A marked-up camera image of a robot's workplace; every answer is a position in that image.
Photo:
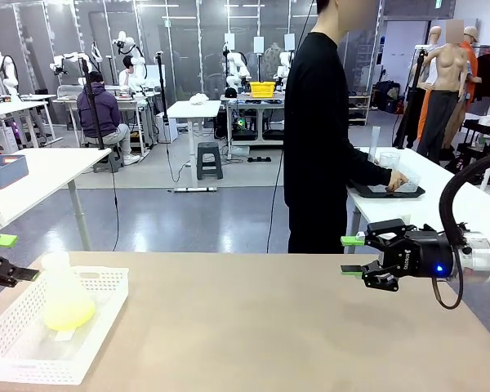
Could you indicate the clear plastic graduated cylinder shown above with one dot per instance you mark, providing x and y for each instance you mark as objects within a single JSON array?
[{"x": 375, "y": 143}]

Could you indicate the seated person in white top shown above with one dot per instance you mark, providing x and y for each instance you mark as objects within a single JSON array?
[{"x": 128, "y": 75}]

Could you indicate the white standing desk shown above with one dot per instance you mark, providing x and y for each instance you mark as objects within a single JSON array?
[{"x": 194, "y": 110}]

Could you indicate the person in black sweater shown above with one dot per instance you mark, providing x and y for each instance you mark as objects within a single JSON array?
[{"x": 314, "y": 143}]

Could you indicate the seated person in purple hoodie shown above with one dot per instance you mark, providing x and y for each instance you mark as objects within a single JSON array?
[{"x": 98, "y": 110}]

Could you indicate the clear plastic measuring beaker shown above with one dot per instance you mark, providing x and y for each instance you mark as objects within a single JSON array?
[{"x": 389, "y": 160}]

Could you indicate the beige bare mannequin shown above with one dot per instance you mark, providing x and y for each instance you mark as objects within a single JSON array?
[{"x": 447, "y": 81}]

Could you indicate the wooden shoe rack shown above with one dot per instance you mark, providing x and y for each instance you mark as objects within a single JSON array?
[{"x": 357, "y": 108}]

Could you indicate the green-tipped left gripper finger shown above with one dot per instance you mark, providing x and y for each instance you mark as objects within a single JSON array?
[
  {"x": 4, "y": 273},
  {"x": 4, "y": 241}
]

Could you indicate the white power strip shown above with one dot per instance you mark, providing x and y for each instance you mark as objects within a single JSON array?
[{"x": 195, "y": 189}]

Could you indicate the white background desk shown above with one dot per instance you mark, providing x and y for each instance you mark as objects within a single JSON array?
[{"x": 12, "y": 108}]

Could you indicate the grey workbench with computer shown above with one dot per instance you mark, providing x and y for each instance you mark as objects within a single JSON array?
[{"x": 253, "y": 118}]

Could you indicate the black tripod pole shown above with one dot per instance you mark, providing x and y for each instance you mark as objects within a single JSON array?
[{"x": 93, "y": 106}]

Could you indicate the translucent plastic conical flask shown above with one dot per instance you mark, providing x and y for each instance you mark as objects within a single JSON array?
[{"x": 67, "y": 302}]

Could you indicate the yellow shopping basket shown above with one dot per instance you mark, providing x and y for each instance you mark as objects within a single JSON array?
[{"x": 262, "y": 89}]

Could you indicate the black flat tray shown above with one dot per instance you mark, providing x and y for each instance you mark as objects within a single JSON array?
[{"x": 367, "y": 192}]

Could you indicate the grey plastic stool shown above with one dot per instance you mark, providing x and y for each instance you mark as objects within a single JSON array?
[{"x": 209, "y": 161}]

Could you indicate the blue plastic tray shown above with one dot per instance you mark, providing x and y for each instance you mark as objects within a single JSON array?
[{"x": 4, "y": 173}]

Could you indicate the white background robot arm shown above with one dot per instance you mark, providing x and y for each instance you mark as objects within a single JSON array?
[
  {"x": 6, "y": 69},
  {"x": 69, "y": 61},
  {"x": 132, "y": 53}
]

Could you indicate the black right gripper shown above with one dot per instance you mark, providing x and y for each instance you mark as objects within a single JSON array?
[{"x": 422, "y": 257}]

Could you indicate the person's right hand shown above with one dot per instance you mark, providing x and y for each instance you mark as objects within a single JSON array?
[{"x": 397, "y": 181}]

